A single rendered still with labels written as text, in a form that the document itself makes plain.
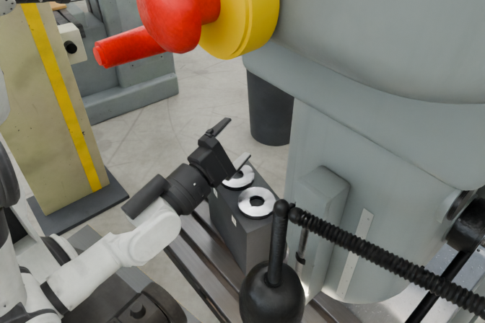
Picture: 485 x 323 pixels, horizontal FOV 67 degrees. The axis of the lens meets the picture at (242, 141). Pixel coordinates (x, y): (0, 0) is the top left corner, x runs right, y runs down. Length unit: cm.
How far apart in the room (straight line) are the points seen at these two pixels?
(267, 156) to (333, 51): 256
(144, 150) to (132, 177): 29
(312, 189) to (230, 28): 23
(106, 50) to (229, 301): 77
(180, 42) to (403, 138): 18
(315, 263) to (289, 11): 33
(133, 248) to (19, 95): 151
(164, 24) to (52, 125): 208
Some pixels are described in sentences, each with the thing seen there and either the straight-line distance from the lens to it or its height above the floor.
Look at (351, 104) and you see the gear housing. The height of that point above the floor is 166.
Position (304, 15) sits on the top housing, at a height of 176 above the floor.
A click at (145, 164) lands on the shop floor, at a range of 273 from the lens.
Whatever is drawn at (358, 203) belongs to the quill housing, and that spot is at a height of 153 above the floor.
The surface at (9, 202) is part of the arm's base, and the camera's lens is 52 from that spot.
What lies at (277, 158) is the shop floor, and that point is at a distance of 270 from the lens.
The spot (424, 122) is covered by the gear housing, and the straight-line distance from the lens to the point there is 27.
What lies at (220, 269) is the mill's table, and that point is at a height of 96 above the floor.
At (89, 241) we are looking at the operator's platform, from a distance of 186.
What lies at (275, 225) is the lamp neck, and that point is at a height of 156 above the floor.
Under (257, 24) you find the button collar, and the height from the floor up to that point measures 176.
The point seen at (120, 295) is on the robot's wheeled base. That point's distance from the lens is 147.
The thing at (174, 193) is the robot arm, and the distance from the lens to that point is 74.
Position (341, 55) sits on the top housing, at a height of 175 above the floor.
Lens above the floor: 182
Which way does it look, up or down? 40 degrees down
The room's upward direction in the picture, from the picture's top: straight up
